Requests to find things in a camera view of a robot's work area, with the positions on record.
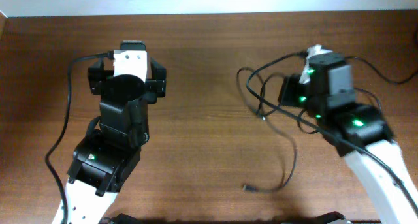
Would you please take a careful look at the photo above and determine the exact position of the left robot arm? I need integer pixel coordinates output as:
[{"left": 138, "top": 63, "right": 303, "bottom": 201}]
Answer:
[{"left": 53, "top": 59, "right": 167, "bottom": 223}]

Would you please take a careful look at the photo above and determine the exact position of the black cable dark plug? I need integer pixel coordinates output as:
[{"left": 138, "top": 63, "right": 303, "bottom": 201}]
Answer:
[{"left": 235, "top": 67, "right": 298, "bottom": 193}]

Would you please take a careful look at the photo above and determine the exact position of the left camera black cable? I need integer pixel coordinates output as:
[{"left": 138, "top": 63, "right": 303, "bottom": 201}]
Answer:
[{"left": 44, "top": 51, "right": 115, "bottom": 224}]

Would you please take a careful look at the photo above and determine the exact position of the right camera black cable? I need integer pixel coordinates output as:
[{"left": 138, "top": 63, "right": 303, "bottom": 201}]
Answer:
[{"left": 244, "top": 50, "right": 418, "bottom": 215}]

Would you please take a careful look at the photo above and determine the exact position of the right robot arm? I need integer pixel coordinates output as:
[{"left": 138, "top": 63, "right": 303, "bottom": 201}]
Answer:
[{"left": 279, "top": 51, "right": 417, "bottom": 223}]

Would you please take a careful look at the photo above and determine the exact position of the camera black cable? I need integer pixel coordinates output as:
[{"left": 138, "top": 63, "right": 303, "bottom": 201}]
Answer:
[
  {"left": 44, "top": 51, "right": 115, "bottom": 224},
  {"left": 244, "top": 50, "right": 418, "bottom": 215}
]

